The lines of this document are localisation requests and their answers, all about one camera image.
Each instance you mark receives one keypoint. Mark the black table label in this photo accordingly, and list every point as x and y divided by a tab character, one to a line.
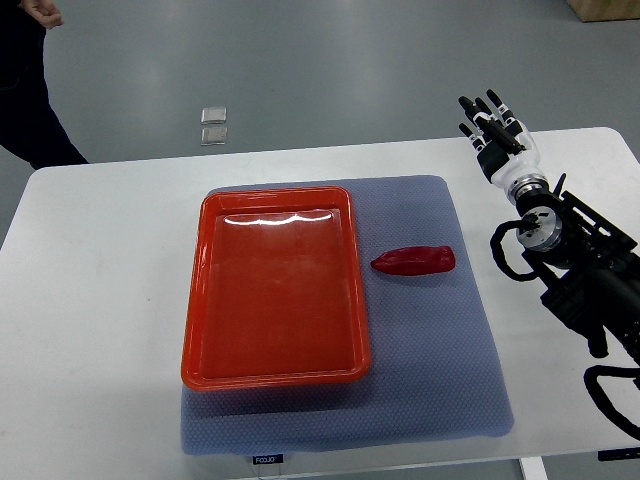
269	459

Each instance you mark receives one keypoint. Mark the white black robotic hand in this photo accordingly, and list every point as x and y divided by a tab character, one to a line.
505	149

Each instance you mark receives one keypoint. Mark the white table leg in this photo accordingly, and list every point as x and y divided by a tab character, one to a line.
532	468

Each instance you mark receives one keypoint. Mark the cardboard box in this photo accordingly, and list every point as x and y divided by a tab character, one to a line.
605	10

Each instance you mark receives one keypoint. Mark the upper silver floor plate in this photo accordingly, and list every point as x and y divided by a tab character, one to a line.
213	115

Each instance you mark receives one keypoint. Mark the red plastic tray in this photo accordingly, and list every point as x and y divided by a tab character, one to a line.
277	296

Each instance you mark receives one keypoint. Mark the person in dark clothes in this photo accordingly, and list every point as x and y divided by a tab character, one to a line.
30	129

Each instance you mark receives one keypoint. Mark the black table control panel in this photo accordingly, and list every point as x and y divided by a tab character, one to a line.
618	454

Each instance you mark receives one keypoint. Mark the silver floor plate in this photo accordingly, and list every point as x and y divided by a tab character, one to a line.
216	135
213	115

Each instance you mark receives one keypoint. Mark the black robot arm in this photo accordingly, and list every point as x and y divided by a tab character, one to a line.
587	264

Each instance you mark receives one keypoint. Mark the red pepper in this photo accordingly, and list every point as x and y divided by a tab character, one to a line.
415	261

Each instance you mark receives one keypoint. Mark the blue-grey mesh mat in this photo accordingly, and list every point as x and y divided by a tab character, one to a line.
435	371

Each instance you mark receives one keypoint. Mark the lower silver floor plate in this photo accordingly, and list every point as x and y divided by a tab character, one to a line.
216	135

